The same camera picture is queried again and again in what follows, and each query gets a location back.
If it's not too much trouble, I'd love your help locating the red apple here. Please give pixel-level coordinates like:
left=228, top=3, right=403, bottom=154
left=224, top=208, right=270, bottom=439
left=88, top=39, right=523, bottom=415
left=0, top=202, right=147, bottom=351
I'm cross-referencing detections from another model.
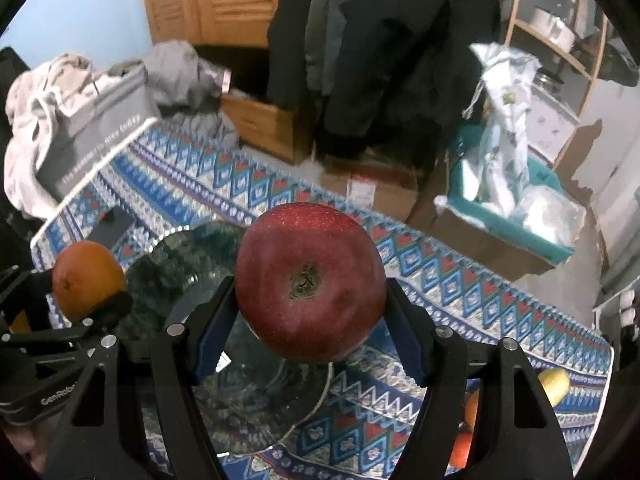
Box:
left=234, top=202, right=387, bottom=365

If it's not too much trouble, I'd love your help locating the beige cloth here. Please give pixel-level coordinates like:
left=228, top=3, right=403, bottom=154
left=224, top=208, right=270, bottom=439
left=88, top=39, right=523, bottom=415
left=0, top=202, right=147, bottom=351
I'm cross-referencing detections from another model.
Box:
left=2, top=52, right=101, bottom=218

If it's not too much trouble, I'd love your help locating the wooden louvered door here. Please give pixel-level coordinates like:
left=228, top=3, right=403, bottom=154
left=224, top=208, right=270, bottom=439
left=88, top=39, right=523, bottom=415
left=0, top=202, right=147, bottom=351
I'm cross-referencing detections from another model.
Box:
left=139, top=0, right=291, bottom=48

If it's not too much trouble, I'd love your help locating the teal plastic bin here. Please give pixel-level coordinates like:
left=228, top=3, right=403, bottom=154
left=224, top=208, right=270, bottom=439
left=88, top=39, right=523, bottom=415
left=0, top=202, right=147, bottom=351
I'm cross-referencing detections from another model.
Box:
left=445, top=125, right=576, bottom=263

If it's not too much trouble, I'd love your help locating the plain cardboard box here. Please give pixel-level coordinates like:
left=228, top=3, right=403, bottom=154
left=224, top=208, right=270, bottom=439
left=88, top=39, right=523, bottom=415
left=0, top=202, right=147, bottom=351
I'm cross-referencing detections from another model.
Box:
left=430, top=205, right=556, bottom=276

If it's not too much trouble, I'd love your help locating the wooden shelf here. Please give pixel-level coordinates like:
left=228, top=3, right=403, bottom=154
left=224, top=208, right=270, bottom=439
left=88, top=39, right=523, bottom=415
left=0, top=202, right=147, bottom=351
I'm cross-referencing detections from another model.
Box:
left=500, top=0, right=611, bottom=171

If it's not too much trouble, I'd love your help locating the black flat device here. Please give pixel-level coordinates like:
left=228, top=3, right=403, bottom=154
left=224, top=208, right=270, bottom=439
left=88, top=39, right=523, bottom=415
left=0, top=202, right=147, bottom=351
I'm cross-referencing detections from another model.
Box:
left=85, top=205, right=133, bottom=256

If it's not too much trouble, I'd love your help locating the blue patterned tablecloth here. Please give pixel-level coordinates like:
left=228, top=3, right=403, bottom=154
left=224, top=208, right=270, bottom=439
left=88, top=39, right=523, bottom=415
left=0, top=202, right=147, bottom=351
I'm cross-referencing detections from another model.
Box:
left=30, top=117, right=616, bottom=480

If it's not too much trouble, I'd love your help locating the white rack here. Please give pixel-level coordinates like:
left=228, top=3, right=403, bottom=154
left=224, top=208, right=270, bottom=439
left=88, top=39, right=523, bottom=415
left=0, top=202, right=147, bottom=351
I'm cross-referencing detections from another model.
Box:
left=592, top=287, right=640, bottom=341

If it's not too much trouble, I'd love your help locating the large orange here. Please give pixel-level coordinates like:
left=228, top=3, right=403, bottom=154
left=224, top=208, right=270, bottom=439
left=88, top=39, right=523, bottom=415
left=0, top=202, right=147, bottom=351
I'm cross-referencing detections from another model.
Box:
left=52, top=240, right=127, bottom=322

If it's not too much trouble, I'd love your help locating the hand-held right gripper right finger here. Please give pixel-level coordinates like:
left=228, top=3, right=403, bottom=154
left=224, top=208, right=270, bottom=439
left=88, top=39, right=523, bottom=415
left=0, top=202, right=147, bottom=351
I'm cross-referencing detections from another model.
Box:
left=382, top=277, right=576, bottom=480

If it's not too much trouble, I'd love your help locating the yellow lemon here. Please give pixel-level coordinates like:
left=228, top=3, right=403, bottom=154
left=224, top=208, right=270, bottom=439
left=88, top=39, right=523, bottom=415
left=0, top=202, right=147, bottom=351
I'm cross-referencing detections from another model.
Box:
left=537, top=367, right=571, bottom=408

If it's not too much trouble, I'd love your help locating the labelled cardboard box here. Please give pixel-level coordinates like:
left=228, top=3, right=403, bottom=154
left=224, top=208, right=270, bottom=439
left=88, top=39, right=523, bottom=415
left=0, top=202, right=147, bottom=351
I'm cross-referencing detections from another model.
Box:
left=317, top=152, right=421, bottom=221

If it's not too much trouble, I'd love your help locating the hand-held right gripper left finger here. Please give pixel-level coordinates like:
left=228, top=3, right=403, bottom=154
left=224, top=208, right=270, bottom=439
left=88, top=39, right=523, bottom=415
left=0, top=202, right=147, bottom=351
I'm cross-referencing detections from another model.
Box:
left=47, top=275, right=236, bottom=480

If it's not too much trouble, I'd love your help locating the metal pot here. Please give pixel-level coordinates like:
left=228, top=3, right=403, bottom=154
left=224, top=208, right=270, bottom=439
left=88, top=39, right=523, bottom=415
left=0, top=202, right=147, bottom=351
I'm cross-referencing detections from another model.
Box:
left=530, top=5, right=578, bottom=51

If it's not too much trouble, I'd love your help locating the white drawer unit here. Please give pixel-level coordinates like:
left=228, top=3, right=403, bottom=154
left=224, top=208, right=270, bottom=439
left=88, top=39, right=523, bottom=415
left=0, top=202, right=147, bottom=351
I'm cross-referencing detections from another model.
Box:
left=527, top=72, right=581, bottom=163

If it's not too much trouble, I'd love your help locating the clear plastic bag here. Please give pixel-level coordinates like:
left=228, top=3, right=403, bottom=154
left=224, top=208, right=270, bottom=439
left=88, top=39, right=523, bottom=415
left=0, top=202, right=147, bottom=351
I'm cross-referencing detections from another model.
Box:
left=510, top=185, right=586, bottom=246

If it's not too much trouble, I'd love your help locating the grey fabric storage box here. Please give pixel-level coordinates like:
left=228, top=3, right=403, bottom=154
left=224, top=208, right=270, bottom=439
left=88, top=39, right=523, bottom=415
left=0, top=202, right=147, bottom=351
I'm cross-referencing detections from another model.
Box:
left=35, top=67, right=161, bottom=201

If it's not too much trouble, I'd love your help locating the printed white plastic bag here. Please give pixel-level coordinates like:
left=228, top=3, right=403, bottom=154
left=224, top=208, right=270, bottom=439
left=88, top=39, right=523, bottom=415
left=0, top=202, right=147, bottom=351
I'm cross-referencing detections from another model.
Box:
left=462, top=42, right=543, bottom=216

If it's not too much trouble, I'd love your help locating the black jacket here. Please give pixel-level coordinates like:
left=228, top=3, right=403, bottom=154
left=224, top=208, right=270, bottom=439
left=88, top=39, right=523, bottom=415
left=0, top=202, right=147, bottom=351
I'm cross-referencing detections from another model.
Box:
left=267, top=0, right=501, bottom=158

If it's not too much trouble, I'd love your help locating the grey cloth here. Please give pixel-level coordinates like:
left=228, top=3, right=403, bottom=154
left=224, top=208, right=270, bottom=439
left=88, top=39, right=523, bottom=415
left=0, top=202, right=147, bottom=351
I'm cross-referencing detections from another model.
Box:
left=142, top=40, right=241, bottom=148

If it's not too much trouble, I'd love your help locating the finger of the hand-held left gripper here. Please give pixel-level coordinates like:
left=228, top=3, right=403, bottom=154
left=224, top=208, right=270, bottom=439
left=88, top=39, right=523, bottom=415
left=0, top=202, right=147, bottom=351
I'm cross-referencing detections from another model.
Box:
left=0, top=291, right=134, bottom=350
left=0, top=267, right=56, bottom=311

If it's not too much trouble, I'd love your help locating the dark green glass bowl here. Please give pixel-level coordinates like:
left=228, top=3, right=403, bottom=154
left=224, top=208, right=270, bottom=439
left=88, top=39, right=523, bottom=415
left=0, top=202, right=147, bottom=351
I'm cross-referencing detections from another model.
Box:
left=117, top=222, right=333, bottom=456

